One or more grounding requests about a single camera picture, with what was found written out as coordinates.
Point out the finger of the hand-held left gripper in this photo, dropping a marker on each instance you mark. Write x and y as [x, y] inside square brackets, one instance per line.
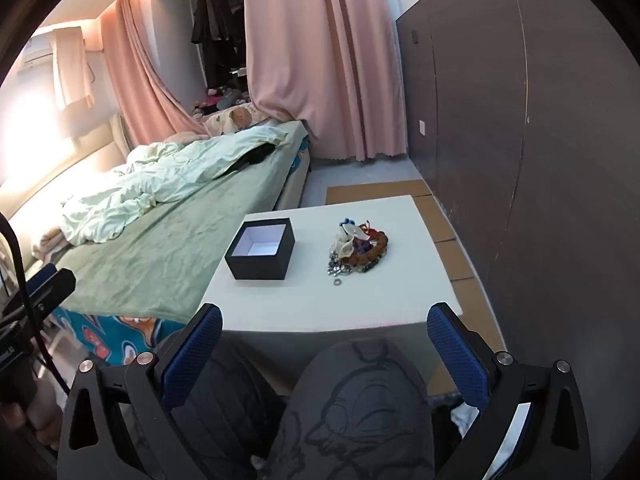
[52, 285]

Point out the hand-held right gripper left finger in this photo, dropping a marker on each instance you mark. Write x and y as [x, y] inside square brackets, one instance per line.
[192, 360]

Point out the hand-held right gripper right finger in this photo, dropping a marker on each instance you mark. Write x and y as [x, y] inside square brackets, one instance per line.
[460, 360]

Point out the black square gift box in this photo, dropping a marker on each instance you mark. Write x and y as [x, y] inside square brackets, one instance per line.
[255, 267]

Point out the blue ornament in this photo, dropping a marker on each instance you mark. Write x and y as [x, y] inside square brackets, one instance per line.
[346, 221]

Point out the person's left hand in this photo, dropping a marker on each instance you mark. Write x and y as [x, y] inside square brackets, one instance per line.
[45, 405]

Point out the beige folded cloth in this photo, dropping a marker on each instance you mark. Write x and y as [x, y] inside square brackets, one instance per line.
[46, 245]

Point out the flat cardboard sheet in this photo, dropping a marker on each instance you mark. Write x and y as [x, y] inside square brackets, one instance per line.
[475, 310]
[375, 191]

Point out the teal cartoon-print blanket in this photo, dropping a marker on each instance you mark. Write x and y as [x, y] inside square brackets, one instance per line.
[110, 340]

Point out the green bed cover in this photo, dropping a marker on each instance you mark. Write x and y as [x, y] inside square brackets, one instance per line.
[150, 260]

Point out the white low table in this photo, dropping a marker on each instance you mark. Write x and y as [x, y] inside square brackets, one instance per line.
[400, 270]

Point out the person's grey printed pants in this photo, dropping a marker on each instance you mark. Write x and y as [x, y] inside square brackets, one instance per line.
[350, 410]

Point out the beige padded headboard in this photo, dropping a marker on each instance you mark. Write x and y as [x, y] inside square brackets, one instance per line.
[60, 160]

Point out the pale green duvet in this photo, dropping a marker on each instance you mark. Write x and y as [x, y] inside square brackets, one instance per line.
[175, 175]

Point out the pink blanket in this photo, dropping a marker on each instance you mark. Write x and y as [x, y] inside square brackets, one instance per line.
[182, 138]

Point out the black garment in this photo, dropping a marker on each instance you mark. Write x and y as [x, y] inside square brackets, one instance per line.
[257, 155]

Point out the hanging pale pink towel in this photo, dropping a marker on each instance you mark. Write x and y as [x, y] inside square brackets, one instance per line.
[72, 70]

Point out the narrow pink curtain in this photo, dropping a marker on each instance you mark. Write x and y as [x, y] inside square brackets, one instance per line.
[145, 70]

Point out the white air conditioner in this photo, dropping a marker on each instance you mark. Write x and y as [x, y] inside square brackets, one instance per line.
[37, 50]

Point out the printed cream pillow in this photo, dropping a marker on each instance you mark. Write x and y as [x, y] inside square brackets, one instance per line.
[235, 117]

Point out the pile of plush toys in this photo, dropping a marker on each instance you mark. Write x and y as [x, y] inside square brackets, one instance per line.
[220, 97]

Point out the hanging dark clothes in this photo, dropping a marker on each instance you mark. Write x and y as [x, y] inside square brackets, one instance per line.
[212, 25]

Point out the wide pink curtain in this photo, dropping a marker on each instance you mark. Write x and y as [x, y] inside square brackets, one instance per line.
[320, 60]

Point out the white wall socket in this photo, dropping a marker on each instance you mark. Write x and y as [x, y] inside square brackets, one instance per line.
[422, 128]

